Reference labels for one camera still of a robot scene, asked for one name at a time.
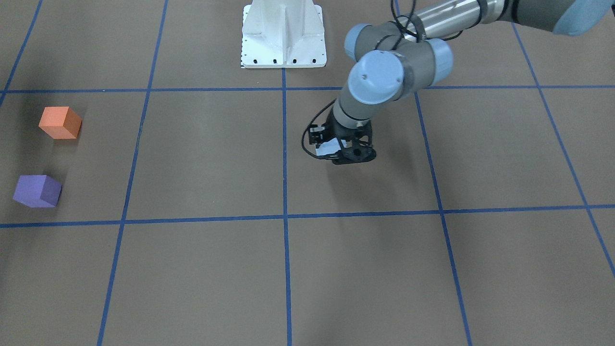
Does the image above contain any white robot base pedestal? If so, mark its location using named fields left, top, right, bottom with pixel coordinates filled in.
left=240, top=0, right=327, bottom=69

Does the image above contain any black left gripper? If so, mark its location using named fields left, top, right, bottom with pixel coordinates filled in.
left=309, top=114, right=377, bottom=165

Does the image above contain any light blue foam block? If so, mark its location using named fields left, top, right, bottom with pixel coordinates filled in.
left=316, top=138, right=341, bottom=156

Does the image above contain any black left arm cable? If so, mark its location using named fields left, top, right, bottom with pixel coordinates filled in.
left=302, top=0, right=463, bottom=160

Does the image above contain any orange foam block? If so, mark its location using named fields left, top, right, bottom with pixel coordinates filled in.
left=38, top=107, right=83, bottom=140

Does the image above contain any purple foam block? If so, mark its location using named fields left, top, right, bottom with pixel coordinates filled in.
left=12, top=175, right=63, bottom=208

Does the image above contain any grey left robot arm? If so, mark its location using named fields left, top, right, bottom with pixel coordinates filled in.
left=301, top=0, right=614, bottom=165

